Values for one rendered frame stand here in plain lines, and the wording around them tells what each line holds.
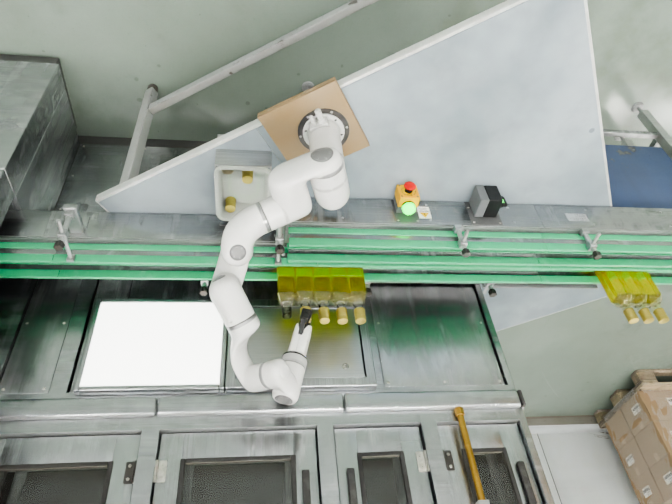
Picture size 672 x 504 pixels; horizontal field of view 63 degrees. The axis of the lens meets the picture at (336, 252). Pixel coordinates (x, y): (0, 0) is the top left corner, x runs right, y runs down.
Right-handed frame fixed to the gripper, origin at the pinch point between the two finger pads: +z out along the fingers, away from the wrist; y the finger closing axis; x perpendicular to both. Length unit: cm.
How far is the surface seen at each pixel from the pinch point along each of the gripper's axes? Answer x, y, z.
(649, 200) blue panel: -118, 14, 79
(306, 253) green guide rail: 4.9, 5.6, 21.8
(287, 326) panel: 6.1, -13.1, 4.8
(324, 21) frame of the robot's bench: 18, 51, 94
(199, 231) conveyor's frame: 41.3, 5.2, 21.7
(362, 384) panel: -21.6, -12.1, -11.2
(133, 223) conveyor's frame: 63, 5, 19
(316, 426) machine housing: -10.3, -16.1, -26.1
